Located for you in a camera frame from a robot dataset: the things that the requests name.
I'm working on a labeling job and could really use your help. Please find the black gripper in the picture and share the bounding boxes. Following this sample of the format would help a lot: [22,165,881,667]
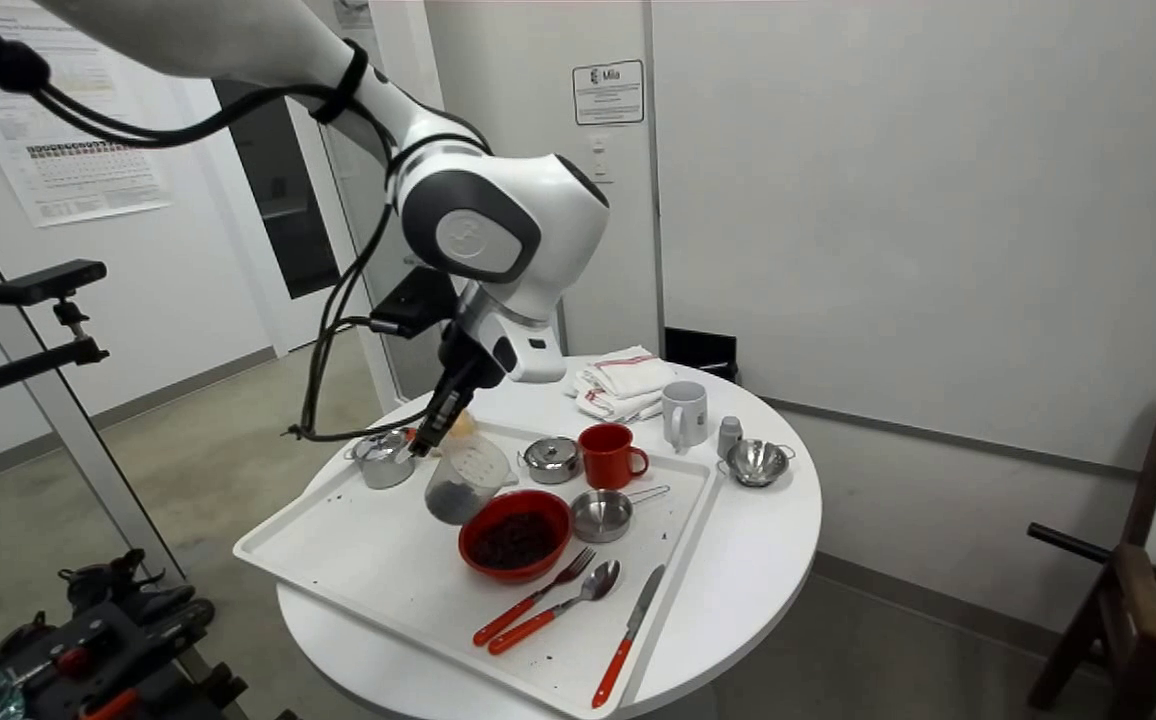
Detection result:
[411,325,517,457]

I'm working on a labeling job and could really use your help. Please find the clear plastic cup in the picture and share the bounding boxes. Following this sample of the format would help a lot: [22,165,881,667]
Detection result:
[425,439,513,522]

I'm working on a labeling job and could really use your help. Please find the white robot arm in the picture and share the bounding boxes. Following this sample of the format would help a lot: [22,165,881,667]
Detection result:
[0,0,608,457]

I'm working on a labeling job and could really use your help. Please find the white red striped cloth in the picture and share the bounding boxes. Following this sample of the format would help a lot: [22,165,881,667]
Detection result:
[570,347,667,418]

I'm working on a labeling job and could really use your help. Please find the red ceramic mug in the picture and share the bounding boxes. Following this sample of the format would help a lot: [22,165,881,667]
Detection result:
[582,422,652,487]

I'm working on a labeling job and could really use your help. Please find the red bowl with beans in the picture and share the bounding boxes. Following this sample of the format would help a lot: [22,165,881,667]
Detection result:
[458,492,574,585]

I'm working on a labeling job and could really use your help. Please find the small steel bowl on tray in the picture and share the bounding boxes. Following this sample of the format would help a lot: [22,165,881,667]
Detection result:
[574,487,631,542]

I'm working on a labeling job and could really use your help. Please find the white plastic serving tray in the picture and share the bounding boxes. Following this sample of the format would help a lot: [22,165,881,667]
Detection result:
[233,457,718,720]

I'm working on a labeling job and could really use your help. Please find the white grey mug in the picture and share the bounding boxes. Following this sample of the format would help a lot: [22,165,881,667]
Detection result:
[666,382,709,452]

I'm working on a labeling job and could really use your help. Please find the steel salt shaker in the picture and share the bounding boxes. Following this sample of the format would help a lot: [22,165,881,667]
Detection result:
[718,416,746,460]

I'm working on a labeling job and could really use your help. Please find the steel bowl on table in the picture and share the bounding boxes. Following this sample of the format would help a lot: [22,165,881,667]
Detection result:
[729,439,789,487]

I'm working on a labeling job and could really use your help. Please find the black red tools pile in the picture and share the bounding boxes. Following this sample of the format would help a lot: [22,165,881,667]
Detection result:
[0,546,248,720]

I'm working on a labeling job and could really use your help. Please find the dark wooden chair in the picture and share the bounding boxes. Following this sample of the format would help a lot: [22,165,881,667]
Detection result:
[1023,387,1156,720]

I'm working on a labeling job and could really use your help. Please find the black box by wall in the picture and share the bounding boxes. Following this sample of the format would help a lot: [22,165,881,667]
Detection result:
[666,328,740,381]

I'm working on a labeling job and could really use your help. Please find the red handled spoon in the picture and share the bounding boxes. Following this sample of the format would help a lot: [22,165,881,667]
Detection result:
[490,560,622,657]

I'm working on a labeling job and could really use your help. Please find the red handled fork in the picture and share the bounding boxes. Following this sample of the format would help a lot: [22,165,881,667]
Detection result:
[471,546,597,647]

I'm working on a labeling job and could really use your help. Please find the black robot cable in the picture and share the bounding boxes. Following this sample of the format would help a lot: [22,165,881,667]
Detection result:
[0,0,452,446]

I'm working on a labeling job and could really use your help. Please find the wall sign plaque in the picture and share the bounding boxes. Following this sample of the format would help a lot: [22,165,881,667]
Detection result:
[574,60,645,128]

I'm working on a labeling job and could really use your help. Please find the red handled knife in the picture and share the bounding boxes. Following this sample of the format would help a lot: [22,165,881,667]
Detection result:
[594,564,666,707]

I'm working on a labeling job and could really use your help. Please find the black camera on tripod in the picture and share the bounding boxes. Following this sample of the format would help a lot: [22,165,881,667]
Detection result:
[0,259,109,387]

